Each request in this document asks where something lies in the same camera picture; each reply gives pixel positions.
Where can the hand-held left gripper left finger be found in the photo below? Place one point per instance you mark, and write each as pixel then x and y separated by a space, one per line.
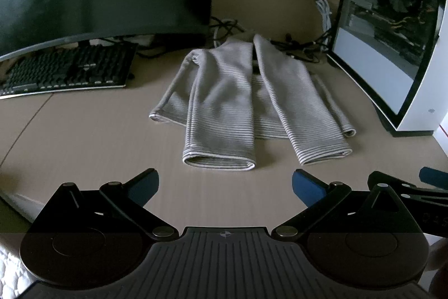
pixel 143 185

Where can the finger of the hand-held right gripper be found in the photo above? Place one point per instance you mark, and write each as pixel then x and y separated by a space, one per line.
pixel 409 190
pixel 435 178

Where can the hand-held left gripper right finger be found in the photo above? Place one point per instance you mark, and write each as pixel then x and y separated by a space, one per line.
pixel 308 188

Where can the grey striped sweater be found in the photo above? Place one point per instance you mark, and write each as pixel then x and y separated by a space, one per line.
pixel 220 103

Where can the white glass-sided computer case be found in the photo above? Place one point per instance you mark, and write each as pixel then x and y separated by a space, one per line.
pixel 371 67

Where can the black keyboard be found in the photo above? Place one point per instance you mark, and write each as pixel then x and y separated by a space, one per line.
pixel 63 69

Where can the white quilted mattress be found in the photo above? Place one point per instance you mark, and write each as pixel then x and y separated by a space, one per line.
pixel 10 274

